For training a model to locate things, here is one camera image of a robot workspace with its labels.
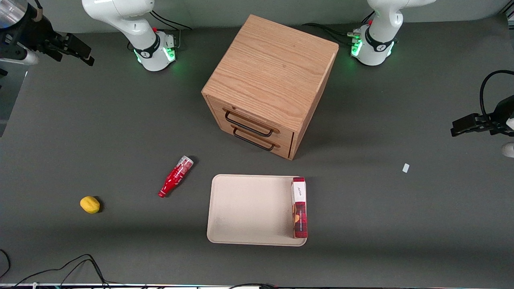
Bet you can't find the wooden drawer with short handle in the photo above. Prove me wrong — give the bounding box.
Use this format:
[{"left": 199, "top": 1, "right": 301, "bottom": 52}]
[{"left": 215, "top": 120, "right": 294, "bottom": 159}]

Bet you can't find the wooden drawer cabinet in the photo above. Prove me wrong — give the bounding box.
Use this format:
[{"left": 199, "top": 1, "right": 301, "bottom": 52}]
[{"left": 202, "top": 14, "right": 339, "bottom": 161}]

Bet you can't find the black left arm base cable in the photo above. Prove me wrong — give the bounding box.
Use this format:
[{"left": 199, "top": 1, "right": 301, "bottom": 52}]
[{"left": 302, "top": 12, "right": 376, "bottom": 47}]

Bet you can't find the black right arm base cable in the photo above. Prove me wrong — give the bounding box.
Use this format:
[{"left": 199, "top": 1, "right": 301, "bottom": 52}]
[{"left": 149, "top": 10, "right": 193, "bottom": 49}]

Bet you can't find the yellow lemon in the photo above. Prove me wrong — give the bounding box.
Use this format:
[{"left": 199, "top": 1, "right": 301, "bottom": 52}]
[{"left": 80, "top": 196, "right": 101, "bottom": 214}]

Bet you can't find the red cookie box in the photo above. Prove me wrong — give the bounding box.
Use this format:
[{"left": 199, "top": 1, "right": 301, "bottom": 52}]
[{"left": 291, "top": 177, "right": 308, "bottom": 239}]

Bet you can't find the beige plastic tray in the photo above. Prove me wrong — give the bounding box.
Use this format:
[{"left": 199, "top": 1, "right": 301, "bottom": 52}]
[{"left": 206, "top": 174, "right": 308, "bottom": 246}]

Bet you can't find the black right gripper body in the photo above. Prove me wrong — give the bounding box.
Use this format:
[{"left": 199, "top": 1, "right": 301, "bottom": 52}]
[{"left": 0, "top": 15, "right": 67, "bottom": 61}]

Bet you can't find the long black table edge cable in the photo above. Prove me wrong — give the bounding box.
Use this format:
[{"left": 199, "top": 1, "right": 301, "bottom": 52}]
[{"left": 14, "top": 254, "right": 111, "bottom": 289}]

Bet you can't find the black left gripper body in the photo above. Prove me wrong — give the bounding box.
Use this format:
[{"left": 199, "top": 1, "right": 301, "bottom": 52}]
[{"left": 488, "top": 95, "right": 514, "bottom": 136}]

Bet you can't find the wooden drawer with long handle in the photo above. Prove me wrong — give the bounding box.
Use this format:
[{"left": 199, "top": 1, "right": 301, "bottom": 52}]
[{"left": 206, "top": 96, "right": 296, "bottom": 147}]

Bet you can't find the short black curved cable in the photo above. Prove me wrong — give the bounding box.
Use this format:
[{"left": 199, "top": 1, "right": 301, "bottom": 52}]
[{"left": 0, "top": 249, "right": 11, "bottom": 278}]

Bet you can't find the long black drawer handle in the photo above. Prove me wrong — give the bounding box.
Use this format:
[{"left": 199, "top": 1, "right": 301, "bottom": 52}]
[{"left": 224, "top": 110, "right": 275, "bottom": 138}]

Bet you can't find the red coke bottle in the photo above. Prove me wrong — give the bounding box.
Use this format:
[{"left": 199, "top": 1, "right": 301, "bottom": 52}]
[{"left": 158, "top": 155, "right": 194, "bottom": 198}]

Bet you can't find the short black drawer handle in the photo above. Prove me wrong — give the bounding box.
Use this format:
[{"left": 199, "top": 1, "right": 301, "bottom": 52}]
[{"left": 233, "top": 128, "right": 277, "bottom": 152}]

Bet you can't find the black looped gripper cable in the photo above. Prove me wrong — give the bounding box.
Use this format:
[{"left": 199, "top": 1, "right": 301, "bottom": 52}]
[{"left": 479, "top": 70, "right": 514, "bottom": 118}]

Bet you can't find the black arm base cable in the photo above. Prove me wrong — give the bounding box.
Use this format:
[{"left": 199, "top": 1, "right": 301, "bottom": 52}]
[
  {"left": 149, "top": 10, "right": 193, "bottom": 49},
  {"left": 302, "top": 12, "right": 376, "bottom": 47}
]

